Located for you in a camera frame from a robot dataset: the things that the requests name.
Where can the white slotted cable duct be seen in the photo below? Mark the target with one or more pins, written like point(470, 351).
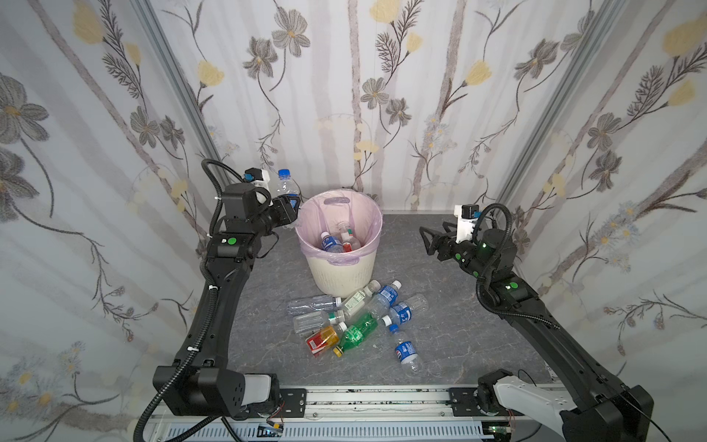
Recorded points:
point(347, 431)

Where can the clear bottle green cap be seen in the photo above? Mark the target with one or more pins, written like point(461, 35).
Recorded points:
point(317, 320)

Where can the small blue label bottle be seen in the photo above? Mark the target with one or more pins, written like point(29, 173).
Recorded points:
point(405, 310)

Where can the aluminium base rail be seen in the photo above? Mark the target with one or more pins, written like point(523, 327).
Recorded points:
point(381, 406)

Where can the pepsi bottle blue cap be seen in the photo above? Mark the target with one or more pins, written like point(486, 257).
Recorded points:
point(405, 350)

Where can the green bottle lying centre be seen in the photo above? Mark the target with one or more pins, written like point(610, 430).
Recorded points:
point(356, 334)

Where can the pink bin liner bag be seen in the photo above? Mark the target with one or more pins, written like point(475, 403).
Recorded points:
point(326, 212)

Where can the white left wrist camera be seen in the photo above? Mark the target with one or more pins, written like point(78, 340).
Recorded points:
point(258, 177)

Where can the clear bottle green red label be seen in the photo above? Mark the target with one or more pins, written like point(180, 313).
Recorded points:
point(350, 242)

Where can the white green label bottle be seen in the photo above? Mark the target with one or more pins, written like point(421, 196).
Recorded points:
point(357, 300)

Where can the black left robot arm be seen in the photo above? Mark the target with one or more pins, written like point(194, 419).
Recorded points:
point(199, 381)

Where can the pepsi bottle white cap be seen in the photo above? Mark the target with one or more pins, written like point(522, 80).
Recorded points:
point(330, 244)

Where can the cream plastic waste bin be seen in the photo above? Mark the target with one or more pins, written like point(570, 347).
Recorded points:
point(341, 281)

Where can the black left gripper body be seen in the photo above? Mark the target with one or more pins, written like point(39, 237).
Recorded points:
point(290, 207)

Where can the blue label bottle white cap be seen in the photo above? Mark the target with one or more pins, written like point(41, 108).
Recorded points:
point(381, 302)

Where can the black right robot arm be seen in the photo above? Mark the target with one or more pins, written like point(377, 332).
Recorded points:
point(598, 406)

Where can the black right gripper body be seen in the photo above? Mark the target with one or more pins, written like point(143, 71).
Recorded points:
point(444, 249)

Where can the blue label water bottle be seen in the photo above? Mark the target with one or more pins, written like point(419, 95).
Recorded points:
point(287, 189)

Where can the red yellow drink bottle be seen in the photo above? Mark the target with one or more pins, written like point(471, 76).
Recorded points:
point(324, 339)

